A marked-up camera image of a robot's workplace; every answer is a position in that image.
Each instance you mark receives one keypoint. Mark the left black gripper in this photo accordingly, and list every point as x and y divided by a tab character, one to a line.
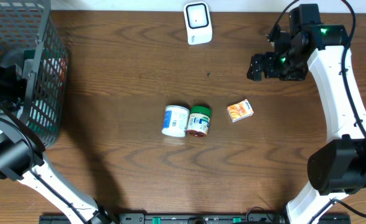
22	84

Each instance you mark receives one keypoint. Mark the grey plastic mesh basket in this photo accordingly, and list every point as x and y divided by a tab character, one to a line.
33	65

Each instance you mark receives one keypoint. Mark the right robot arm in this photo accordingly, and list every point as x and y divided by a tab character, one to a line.
311	47

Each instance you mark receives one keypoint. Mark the white cylindrical container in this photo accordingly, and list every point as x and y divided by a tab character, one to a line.
175	121

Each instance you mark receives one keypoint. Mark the orange Kleenex tissue pack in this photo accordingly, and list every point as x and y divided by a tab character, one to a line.
240	110

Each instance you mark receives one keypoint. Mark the green-lid seasoning jar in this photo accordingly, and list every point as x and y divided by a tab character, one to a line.
199	121

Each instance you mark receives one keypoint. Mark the white barcode scanner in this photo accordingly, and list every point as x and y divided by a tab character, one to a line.
198	23

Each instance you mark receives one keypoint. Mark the green 3M gloves package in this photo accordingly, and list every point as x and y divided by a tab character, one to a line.
45	89

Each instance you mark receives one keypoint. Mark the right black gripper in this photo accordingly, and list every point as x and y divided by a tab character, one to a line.
271	70

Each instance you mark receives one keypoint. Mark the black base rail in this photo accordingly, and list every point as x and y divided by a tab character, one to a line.
139	218

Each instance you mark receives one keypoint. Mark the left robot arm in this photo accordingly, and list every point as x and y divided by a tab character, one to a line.
23	159

